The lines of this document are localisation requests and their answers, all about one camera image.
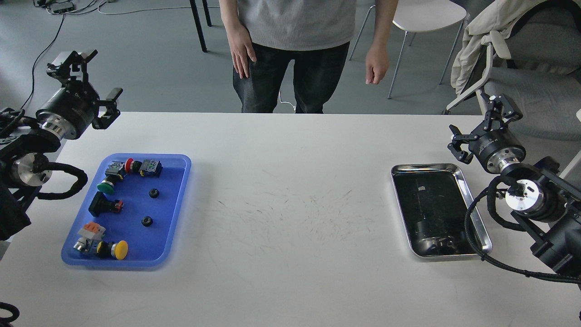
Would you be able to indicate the orange grey contact block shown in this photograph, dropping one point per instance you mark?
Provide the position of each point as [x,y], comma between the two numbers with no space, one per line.
[92,231]

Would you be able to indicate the green push button switch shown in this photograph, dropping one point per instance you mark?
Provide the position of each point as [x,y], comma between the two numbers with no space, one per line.
[114,173]

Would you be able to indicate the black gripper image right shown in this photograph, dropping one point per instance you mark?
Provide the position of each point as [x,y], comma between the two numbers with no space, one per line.
[498,147]

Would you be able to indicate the grey office chair with jacket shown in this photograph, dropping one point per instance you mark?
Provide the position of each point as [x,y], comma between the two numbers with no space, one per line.
[528,50]

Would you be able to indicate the black selector switch red end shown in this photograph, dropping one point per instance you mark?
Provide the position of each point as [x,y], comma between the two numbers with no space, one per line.
[100,204]

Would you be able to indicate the person hand image right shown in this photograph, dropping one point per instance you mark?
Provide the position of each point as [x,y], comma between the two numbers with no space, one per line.
[376,64]

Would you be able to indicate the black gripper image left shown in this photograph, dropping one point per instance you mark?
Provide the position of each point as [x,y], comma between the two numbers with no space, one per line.
[75,110]

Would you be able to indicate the blue plastic tray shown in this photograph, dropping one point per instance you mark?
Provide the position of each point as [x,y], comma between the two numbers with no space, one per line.
[147,246]

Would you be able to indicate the person in grey shirt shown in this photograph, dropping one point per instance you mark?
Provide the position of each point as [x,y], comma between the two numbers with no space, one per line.
[314,35]

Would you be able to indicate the yellow mushroom push button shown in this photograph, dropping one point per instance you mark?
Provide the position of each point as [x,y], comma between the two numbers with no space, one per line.
[102,249]

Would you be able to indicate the silver metal tray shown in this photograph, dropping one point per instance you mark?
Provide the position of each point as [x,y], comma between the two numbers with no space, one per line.
[433,200]

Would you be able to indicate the red emergency stop button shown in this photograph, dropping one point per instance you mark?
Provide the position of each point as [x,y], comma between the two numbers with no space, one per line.
[145,168]

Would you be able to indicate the white chair metal legs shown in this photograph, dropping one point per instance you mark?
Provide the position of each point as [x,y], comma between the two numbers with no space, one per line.
[412,16]

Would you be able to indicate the small black gear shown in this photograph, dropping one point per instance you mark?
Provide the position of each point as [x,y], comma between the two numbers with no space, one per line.
[147,221]
[153,193]

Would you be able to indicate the black table leg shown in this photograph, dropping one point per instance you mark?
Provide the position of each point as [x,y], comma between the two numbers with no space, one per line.
[198,22]

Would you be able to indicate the person hand image left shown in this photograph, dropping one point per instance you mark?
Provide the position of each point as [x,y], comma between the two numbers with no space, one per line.
[241,49]

